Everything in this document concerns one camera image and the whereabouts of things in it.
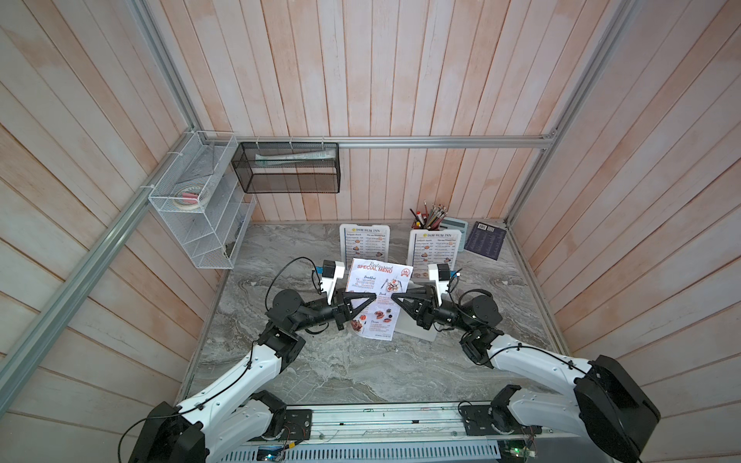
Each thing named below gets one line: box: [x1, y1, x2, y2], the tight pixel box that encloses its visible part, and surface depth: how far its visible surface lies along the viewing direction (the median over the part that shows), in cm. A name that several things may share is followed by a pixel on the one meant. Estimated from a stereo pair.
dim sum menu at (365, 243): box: [343, 226, 388, 273], surface depth 96 cm
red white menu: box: [345, 257, 413, 341], surface depth 66 cm
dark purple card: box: [464, 221, 507, 261], surface depth 116 cm
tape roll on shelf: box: [173, 185, 202, 210], surface depth 75 cm
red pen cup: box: [409, 200, 448, 231], surface depth 106 cm
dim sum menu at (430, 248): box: [412, 232, 459, 279], surface depth 95 cm
